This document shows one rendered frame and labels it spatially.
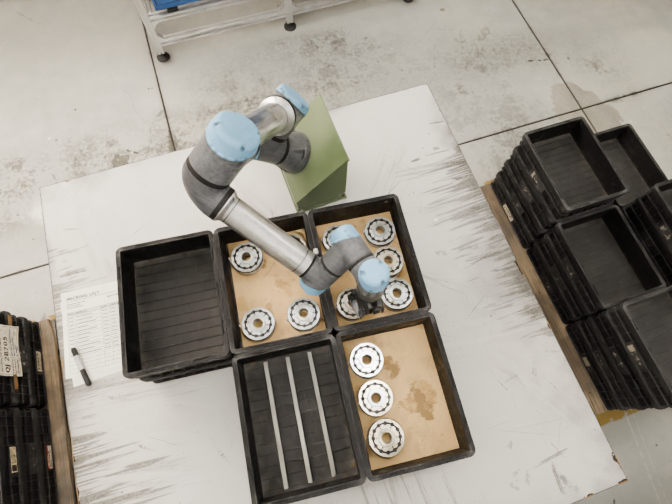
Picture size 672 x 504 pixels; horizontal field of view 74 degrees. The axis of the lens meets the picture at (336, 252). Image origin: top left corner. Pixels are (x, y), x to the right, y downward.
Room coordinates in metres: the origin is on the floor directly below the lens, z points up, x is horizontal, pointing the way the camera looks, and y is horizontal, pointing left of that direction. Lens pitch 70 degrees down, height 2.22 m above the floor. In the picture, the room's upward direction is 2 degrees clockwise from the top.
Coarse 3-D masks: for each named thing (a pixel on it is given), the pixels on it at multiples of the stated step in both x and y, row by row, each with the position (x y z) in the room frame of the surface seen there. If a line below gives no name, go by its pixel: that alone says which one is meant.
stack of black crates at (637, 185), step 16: (624, 128) 1.43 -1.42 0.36; (608, 144) 1.39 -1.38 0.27; (624, 144) 1.38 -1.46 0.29; (640, 144) 1.33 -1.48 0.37; (624, 160) 1.30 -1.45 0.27; (640, 160) 1.27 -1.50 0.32; (624, 176) 1.20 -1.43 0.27; (640, 176) 1.21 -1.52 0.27; (656, 176) 1.16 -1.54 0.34; (640, 192) 1.11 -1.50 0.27
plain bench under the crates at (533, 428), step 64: (384, 128) 1.11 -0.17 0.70; (448, 128) 1.12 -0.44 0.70; (64, 192) 0.76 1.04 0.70; (128, 192) 0.77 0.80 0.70; (256, 192) 0.80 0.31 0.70; (384, 192) 0.82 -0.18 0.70; (448, 192) 0.83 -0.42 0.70; (64, 256) 0.51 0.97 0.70; (448, 256) 0.57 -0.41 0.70; (512, 256) 0.58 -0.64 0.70; (448, 320) 0.33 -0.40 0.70; (512, 320) 0.34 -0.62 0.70; (64, 384) 0.07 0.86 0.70; (128, 384) 0.08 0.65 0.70; (192, 384) 0.09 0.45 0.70; (512, 384) 0.13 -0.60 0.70; (576, 384) 0.14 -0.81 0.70; (128, 448) -0.11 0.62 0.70; (192, 448) -0.10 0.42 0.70; (512, 448) -0.06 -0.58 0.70; (576, 448) -0.06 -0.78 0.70
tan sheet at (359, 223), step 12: (372, 216) 0.65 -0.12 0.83; (384, 216) 0.66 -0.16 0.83; (324, 228) 0.60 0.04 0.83; (360, 228) 0.61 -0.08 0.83; (396, 240) 0.57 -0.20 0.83; (324, 252) 0.52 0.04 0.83; (372, 252) 0.52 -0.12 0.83; (348, 276) 0.44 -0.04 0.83; (396, 276) 0.44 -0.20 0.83; (408, 276) 0.44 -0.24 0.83; (336, 288) 0.39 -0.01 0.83; (336, 312) 0.32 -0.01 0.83; (384, 312) 0.32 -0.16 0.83; (396, 312) 0.32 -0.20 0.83
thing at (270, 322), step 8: (248, 312) 0.30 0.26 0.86; (256, 312) 0.30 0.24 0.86; (264, 312) 0.30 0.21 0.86; (248, 320) 0.27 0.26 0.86; (272, 320) 0.27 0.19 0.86; (248, 328) 0.25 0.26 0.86; (264, 328) 0.25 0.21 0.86; (272, 328) 0.25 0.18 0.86; (248, 336) 0.22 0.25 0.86; (256, 336) 0.22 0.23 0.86; (264, 336) 0.22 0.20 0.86
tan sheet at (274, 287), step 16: (304, 240) 0.56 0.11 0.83; (256, 272) 0.44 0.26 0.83; (272, 272) 0.44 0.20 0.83; (288, 272) 0.44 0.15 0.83; (240, 288) 0.38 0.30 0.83; (256, 288) 0.38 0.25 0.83; (272, 288) 0.38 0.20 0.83; (288, 288) 0.39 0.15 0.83; (240, 304) 0.33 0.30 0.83; (256, 304) 0.33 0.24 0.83; (272, 304) 0.33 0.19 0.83; (288, 304) 0.33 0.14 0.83; (320, 304) 0.34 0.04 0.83; (240, 320) 0.28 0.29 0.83; (320, 320) 0.29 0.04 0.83; (272, 336) 0.23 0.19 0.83; (288, 336) 0.23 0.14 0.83
